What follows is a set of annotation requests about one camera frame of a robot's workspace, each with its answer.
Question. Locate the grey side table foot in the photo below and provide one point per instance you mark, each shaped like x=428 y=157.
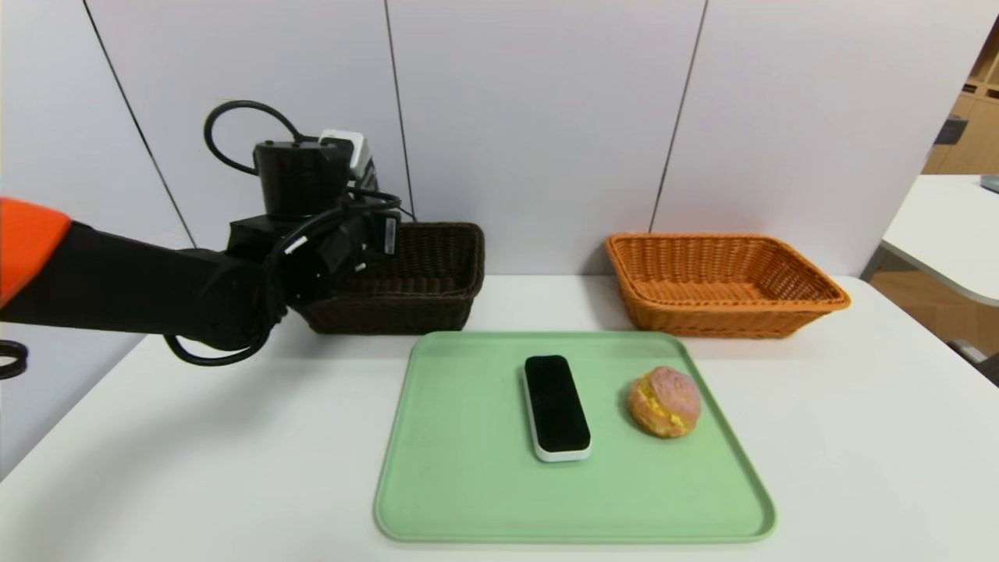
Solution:
x=968 y=351

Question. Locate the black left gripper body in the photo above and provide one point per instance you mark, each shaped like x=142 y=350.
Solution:
x=388 y=232

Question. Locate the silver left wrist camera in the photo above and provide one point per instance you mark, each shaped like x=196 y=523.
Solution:
x=353 y=148

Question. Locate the dark brown wicker basket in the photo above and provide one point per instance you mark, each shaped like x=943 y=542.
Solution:
x=425 y=281

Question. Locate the grey item on side table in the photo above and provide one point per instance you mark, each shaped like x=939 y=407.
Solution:
x=990 y=185

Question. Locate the wooden shelf cabinet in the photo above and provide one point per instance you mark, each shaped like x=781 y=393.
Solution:
x=975 y=133

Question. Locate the white side table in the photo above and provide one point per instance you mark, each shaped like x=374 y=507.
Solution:
x=948 y=230

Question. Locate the black felt whiteboard eraser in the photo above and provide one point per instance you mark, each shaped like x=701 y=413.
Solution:
x=556 y=402

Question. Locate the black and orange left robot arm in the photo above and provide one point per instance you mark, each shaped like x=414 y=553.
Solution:
x=125 y=281

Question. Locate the pink and yellow bread bun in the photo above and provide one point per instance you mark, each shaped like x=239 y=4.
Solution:
x=663 y=402

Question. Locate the orange wicker basket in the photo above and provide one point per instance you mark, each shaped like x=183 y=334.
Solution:
x=702 y=316

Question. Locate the light green plastic tray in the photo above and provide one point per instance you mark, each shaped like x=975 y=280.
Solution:
x=468 y=468

